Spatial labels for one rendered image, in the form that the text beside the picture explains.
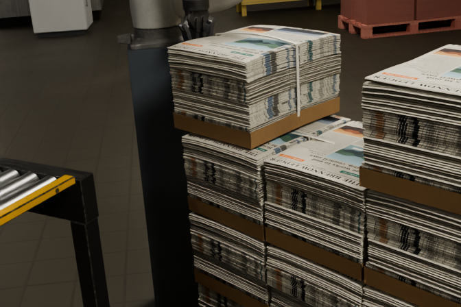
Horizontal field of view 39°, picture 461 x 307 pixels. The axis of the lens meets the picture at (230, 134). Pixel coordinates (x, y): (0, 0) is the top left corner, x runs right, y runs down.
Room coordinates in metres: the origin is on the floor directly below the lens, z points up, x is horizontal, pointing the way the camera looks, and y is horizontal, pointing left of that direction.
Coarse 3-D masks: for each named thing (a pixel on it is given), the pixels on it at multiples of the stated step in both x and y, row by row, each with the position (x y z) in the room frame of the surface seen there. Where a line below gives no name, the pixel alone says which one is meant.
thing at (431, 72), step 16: (448, 48) 1.45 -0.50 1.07; (400, 64) 1.33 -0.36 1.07; (416, 64) 1.33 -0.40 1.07; (432, 64) 1.32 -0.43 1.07; (448, 64) 1.31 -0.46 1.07; (368, 80) 1.23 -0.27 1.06; (384, 80) 1.21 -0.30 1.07; (400, 80) 1.21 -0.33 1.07; (416, 80) 1.20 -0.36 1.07; (432, 80) 1.20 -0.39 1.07; (448, 80) 1.19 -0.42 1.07
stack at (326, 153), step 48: (192, 144) 1.63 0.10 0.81; (288, 144) 1.54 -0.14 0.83; (336, 144) 1.52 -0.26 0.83; (192, 192) 1.65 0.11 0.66; (240, 192) 1.50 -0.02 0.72; (288, 192) 1.40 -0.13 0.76; (336, 192) 1.29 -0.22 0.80; (192, 240) 1.65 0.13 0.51; (240, 240) 1.51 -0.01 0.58; (336, 240) 1.29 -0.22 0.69; (384, 240) 1.21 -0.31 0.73; (432, 240) 1.13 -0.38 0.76; (240, 288) 1.53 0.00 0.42; (288, 288) 1.39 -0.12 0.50; (336, 288) 1.29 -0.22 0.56; (432, 288) 1.12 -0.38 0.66
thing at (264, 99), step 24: (168, 48) 1.69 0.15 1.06; (192, 48) 1.65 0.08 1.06; (216, 48) 1.64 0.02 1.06; (240, 48) 1.62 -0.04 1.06; (264, 48) 1.60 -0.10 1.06; (288, 48) 1.60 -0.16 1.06; (192, 72) 1.64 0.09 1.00; (216, 72) 1.57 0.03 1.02; (240, 72) 1.51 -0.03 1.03; (264, 72) 1.54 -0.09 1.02; (288, 72) 1.61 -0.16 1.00; (192, 96) 1.65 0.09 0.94; (216, 96) 1.58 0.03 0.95; (240, 96) 1.52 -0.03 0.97; (264, 96) 1.54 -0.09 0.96; (288, 96) 1.61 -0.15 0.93; (216, 120) 1.58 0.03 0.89; (240, 120) 1.53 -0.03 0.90; (264, 120) 1.54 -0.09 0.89
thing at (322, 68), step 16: (256, 32) 1.82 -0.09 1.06; (272, 32) 1.80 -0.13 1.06; (288, 32) 1.79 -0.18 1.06; (304, 32) 1.78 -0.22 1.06; (320, 32) 1.77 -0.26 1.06; (320, 48) 1.70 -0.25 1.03; (336, 48) 1.75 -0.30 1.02; (304, 64) 1.65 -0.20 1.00; (320, 64) 1.69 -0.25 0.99; (336, 64) 1.75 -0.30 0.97; (320, 80) 1.70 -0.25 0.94; (336, 80) 1.75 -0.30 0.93; (304, 96) 1.66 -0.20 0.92; (320, 96) 1.70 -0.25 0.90; (336, 96) 1.75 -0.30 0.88
